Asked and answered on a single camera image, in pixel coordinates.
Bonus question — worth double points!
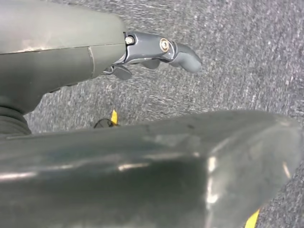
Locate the yellow floor tape square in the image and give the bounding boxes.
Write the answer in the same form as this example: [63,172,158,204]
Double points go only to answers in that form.
[111,109,260,228]

